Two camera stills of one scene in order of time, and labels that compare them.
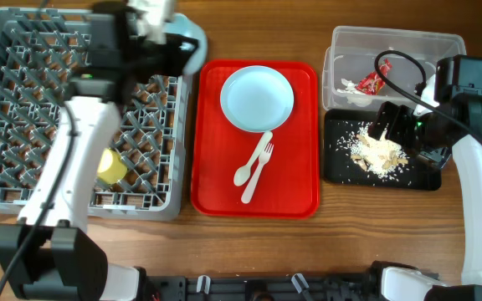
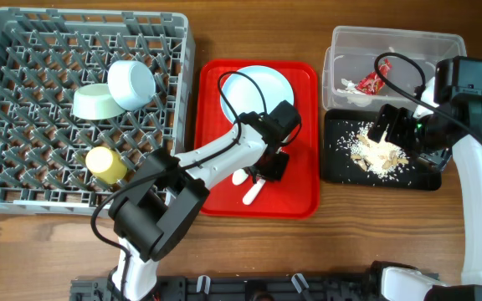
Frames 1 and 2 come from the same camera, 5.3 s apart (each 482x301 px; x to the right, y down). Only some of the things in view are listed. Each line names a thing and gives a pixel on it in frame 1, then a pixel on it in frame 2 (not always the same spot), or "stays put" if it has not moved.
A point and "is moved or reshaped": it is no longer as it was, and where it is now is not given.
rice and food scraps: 382,158 stays put
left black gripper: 180,55 to 275,175
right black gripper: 401,115 stays put
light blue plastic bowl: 180,24 is moved or reshaped
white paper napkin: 354,96 stays put
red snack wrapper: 372,84 stays put
